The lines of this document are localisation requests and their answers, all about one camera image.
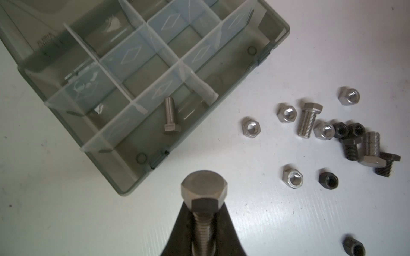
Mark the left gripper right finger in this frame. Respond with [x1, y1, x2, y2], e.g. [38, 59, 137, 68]
[215, 204, 247, 256]

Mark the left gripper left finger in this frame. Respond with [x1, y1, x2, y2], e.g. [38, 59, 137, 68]
[160, 203, 194, 256]

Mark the silver hex bolt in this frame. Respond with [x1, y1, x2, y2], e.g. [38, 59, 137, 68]
[181, 170, 227, 256]
[298, 102, 323, 139]
[359, 131, 386, 168]
[164, 97, 181, 133]

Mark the black hex bolt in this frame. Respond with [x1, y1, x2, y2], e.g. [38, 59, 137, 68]
[375, 152, 401, 178]
[339, 137, 362, 161]

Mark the silver hex nut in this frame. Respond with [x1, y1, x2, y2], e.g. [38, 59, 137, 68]
[277, 105, 297, 123]
[314, 122, 335, 140]
[338, 88, 360, 106]
[282, 169, 304, 189]
[241, 118, 261, 138]

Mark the black hex nut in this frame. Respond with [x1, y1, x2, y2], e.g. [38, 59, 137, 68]
[333, 122, 349, 139]
[319, 172, 339, 190]
[342, 236, 366, 256]
[347, 123, 366, 137]

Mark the grey plastic organizer box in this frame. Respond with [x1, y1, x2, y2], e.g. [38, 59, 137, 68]
[1, 1, 290, 195]

